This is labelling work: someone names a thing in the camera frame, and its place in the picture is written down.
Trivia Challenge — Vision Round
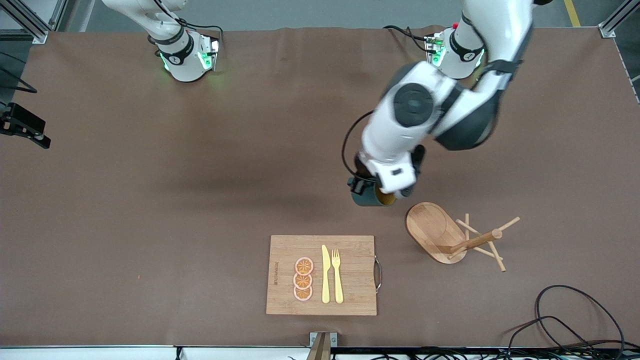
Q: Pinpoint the dark green ribbed cup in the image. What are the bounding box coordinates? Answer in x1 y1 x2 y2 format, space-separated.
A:
351 181 399 208

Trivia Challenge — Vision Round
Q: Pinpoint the wooden cup rack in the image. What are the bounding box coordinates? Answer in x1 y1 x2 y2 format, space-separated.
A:
405 201 521 273

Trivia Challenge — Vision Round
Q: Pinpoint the bamboo cutting board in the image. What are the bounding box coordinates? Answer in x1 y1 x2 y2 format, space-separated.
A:
265 235 383 317

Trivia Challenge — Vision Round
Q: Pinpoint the yellow plastic knife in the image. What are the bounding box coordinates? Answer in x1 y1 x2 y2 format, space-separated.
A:
321 244 331 304

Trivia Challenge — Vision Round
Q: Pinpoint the yellow plastic fork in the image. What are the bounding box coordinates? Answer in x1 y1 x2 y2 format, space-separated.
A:
331 249 345 305

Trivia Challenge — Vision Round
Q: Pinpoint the brown table cover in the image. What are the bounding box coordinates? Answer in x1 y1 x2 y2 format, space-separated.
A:
0 26 640 348

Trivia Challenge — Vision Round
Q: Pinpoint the left arm black wrist cable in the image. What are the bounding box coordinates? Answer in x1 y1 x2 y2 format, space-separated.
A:
342 111 375 177

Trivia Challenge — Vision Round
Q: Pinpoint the arm black wrist cable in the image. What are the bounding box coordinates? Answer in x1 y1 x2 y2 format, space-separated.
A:
0 66 38 94
342 111 375 177

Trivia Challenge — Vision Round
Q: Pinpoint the right arm black wrist cable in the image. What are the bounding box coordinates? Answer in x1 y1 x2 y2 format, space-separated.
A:
0 66 38 94

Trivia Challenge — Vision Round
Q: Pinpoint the aluminium frame profile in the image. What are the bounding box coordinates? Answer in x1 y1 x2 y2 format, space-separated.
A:
0 0 68 45
598 0 640 38

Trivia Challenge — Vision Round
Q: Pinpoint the left arm base cable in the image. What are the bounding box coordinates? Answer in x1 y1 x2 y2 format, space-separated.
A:
383 25 432 53

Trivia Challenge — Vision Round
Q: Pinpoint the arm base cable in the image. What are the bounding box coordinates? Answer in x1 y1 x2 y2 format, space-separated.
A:
383 25 432 53
177 20 224 48

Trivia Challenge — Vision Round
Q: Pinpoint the grey metal bracket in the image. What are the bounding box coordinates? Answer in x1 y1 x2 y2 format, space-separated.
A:
306 331 338 360

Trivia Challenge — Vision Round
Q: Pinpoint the black cable bundle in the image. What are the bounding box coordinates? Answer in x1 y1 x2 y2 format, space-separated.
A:
332 345 640 360

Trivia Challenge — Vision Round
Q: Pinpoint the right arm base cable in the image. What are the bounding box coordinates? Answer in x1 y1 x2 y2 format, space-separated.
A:
177 20 224 48

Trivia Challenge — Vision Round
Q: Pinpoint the looped black floor cable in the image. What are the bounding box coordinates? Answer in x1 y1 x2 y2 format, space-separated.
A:
507 285 626 360

